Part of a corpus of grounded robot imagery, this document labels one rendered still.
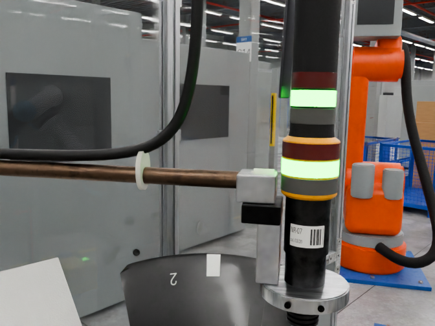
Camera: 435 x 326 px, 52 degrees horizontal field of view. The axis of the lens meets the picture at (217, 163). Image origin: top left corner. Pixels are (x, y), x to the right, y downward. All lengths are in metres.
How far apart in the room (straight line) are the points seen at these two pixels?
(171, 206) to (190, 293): 0.65
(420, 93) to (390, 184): 7.06
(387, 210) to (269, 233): 3.97
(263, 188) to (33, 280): 0.44
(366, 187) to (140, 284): 3.71
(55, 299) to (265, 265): 0.41
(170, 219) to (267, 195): 0.85
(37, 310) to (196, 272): 0.24
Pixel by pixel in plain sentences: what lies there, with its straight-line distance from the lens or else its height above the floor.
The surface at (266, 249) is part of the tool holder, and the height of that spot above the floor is 1.49.
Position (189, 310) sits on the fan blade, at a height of 1.36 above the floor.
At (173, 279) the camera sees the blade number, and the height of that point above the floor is 1.39.
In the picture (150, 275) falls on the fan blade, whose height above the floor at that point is 1.39.
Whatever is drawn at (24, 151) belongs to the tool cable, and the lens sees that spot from 0.42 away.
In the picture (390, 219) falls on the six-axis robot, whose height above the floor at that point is 0.54.
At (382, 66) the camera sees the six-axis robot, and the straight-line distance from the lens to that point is 4.36.
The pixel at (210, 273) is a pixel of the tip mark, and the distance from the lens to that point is 0.56.
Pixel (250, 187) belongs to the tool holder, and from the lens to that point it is 0.34.
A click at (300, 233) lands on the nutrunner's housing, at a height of 1.51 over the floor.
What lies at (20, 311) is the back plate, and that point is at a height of 1.32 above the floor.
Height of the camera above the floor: 1.61
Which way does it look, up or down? 8 degrees down
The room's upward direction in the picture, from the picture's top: 1 degrees clockwise
